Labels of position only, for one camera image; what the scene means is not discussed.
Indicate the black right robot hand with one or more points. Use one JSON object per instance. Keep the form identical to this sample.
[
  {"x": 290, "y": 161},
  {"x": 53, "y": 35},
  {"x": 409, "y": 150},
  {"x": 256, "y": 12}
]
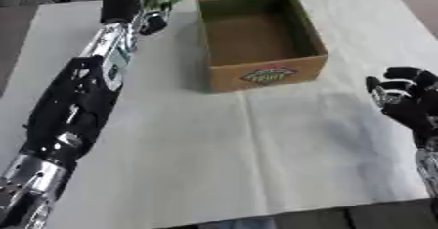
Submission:
[{"x": 408, "y": 107}]

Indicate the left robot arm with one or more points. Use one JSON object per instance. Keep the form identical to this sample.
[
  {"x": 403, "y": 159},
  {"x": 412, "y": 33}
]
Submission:
[{"x": 85, "y": 89}]

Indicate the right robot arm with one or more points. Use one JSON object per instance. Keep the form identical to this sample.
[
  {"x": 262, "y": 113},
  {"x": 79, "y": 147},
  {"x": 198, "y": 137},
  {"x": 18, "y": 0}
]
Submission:
[{"x": 428, "y": 171}]

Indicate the tan cardboard box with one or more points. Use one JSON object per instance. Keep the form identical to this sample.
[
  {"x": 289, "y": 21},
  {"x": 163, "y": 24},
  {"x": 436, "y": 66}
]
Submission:
[{"x": 263, "y": 43}]

